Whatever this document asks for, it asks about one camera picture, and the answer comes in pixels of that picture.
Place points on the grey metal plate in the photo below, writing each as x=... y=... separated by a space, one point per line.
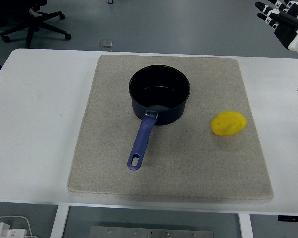
x=151 y=232

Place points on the black office chair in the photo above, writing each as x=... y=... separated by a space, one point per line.
x=32 y=22

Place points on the silver floor outlet plate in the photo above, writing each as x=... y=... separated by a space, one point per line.
x=105 y=43

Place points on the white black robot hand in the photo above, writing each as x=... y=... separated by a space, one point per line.
x=296 y=41

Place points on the beige rectangular mat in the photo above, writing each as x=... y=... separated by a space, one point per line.
x=169 y=161

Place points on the black table control panel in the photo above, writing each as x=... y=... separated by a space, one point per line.
x=293 y=218

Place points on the white power adapter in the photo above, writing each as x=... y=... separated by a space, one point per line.
x=7 y=231

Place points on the white table leg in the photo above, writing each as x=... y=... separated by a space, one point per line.
x=245 y=226
x=58 y=223

